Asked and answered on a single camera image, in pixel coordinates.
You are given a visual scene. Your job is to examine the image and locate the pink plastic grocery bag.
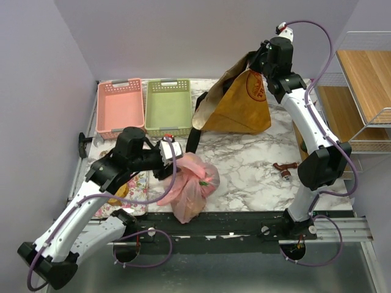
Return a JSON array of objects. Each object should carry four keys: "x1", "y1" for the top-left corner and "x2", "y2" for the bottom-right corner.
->
[{"x1": 157, "y1": 153, "x2": 220, "y2": 224}]

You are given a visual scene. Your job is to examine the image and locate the yellow Trader Joe's tote bag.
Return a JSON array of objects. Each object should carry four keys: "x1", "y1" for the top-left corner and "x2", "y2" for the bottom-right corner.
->
[{"x1": 186, "y1": 51, "x2": 271, "y2": 153}]

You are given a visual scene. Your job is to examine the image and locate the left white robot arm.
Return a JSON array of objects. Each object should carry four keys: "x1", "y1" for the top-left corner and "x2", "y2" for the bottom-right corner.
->
[{"x1": 17, "y1": 127, "x2": 183, "y2": 292}]

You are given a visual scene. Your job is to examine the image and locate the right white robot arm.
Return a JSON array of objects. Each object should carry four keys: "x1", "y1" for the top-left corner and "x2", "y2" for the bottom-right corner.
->
[{"x1": 249, "y1": 37, "x2": 352, "y2": 240}]

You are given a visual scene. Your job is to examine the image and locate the floral tray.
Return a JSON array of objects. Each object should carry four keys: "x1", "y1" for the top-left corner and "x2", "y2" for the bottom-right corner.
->
[{"x1": 86, "y1": 147, "x2": 148, "y2": 220}]

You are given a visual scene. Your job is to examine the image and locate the bread slice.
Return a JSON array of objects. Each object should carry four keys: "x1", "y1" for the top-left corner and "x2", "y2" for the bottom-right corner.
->
[{"x1": 107, "y1": 184, "x2": 129, "y2": 206}]

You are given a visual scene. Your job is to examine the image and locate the green plastic basket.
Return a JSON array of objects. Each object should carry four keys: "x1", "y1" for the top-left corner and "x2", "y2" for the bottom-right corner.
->
[{"x1": 144, "y1": 79, "x2": 194, "y2": 137}]

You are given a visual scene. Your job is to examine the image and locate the pink plastic basket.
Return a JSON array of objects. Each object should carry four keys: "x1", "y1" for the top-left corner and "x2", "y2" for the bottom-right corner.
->
[{"x1": 95, "y1": 78, "x2": 145, "y2": 140}]

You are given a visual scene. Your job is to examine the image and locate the green glass bottle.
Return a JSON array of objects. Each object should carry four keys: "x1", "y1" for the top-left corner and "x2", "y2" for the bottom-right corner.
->
[{"x1": 301, "y1": 141, "x2": 308, "y2": 153}]

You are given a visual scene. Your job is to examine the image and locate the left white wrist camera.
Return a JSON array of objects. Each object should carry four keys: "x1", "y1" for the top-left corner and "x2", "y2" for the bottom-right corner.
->
[{"x1": 158, "y1": 135, "x2": 184, "y2": 165}]

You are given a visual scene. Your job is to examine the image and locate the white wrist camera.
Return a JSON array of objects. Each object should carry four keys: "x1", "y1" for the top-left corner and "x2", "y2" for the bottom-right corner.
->
[
  {"x1": 158, "y1": 135, "x2": 184, "y2": 165},
  {"x1": 276, "y1": 22, "x2": 294, "y2": 43}
]

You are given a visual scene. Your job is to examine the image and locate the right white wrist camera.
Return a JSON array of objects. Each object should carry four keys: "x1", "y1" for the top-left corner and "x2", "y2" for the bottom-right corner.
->
[{"x1": 276, "y1": 22, "x2": 294, "y2": 43}]

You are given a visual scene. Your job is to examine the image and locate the black mounting rail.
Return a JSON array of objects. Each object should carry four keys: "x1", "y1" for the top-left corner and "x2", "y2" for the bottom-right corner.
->
[{"x1": 110, "y1": 212, "x2": 316, "y2": 255}]

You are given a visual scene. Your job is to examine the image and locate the white wire wooden shelf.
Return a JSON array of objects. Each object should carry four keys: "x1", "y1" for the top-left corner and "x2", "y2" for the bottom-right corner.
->
[{"x1": 315, "y1": 31, "x2": 390, "y2": 173}]

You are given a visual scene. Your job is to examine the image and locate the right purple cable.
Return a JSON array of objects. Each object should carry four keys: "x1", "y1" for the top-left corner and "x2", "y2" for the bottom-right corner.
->
[{"x1": 279, "y1": 20, "x2": 359, "y2": 267}]

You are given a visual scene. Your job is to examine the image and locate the purple cable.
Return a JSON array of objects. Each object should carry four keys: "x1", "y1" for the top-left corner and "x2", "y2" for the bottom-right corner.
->
[
  {"x1": 26, "y1": 146, "x2": 178, "y2": 291},
  {"x1": 279, "y1": 20, "x2": 359, "y2": 267}
]

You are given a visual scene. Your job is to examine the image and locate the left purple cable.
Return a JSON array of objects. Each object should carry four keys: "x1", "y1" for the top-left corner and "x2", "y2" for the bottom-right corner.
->
[{"x1": 26, "y1": 146, "x2": 178, "y2": 291}]

